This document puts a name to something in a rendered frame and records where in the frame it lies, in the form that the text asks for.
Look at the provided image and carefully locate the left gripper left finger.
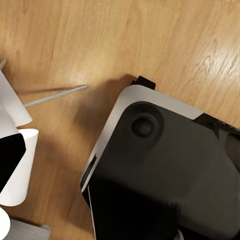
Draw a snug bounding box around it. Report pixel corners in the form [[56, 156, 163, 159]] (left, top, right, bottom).
[[0, 133, 26, 193]]

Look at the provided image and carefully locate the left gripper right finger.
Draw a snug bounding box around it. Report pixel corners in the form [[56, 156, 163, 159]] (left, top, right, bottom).
[[224, 133, 240, 173]]

